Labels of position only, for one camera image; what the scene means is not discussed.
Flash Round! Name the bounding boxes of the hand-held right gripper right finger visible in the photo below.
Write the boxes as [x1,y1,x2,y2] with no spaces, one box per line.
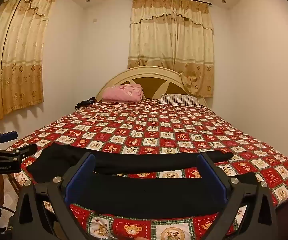
[197,152,279,240]

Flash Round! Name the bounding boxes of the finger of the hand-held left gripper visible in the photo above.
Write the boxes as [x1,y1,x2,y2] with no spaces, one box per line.
[0,131,18,145]
[0,144,38,160]

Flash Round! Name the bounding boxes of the dark cloth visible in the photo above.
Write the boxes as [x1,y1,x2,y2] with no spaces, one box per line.
[75,97,98,110]

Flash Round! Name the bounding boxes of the beige floral curtain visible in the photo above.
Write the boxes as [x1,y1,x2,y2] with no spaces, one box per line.
[127,0,214,98]
[0,0,58,125]

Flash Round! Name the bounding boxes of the cream arched bed headboard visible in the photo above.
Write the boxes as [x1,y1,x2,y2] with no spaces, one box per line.
[95,66,208,107]

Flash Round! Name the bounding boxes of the pink pillow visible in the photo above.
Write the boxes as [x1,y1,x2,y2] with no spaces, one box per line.
[102,84,144,103]

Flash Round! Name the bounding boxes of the black pants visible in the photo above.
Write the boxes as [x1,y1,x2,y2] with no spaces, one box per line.
[27,144,275,213]

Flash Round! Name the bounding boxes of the red printed patchwork quilt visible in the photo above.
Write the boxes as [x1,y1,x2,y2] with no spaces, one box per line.
[5,97,288,240]

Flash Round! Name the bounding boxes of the striped pillow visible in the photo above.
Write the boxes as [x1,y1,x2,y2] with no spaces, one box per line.
[158,94,203,108]

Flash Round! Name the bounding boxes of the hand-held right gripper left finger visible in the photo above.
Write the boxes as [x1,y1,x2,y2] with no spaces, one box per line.
[14,152,102,240]

